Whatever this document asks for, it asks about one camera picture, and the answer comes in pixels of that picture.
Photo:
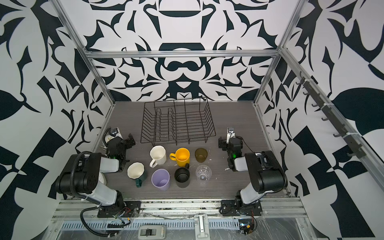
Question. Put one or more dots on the black mug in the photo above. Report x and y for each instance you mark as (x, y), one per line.
(182, 176)

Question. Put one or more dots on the amber textured glass cup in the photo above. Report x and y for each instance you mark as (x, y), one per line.
(201, 155)

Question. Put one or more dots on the white centre bracket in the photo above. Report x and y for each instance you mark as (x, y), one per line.
(202, 231)

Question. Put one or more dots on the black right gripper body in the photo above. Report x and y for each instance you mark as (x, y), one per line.
(225, 143)

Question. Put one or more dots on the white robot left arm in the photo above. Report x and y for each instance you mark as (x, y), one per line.
(80, 176)

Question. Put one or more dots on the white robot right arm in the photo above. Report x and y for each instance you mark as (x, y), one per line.
(266, 173)

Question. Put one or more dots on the yellow mug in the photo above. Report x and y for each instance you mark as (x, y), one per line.
(181, 156)

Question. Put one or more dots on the cream white mug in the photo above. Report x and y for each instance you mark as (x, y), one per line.
(158, 155)

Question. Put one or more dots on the black wall hook rail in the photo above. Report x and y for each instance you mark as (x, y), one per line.
(333, 116)

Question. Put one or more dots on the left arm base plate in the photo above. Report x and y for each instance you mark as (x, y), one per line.
(127, 210)

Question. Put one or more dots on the green mug white inside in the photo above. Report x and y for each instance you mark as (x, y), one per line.
(137, 172)

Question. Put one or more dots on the black wire dish rack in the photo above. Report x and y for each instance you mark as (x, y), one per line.
(177, 121)

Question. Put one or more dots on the clear glass cup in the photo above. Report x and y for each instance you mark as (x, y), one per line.
(203, 173)

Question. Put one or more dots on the grey switch box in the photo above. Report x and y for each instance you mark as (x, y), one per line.
(152, 232)

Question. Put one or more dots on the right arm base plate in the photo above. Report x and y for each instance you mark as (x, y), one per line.
(232, 208)

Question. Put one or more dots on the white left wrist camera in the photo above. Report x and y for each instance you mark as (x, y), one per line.
(111, 133)

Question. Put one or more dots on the lavender plastic cup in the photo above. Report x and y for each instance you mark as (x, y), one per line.
(161, 179)

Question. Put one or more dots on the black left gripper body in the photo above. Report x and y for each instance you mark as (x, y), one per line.
(126, 143)

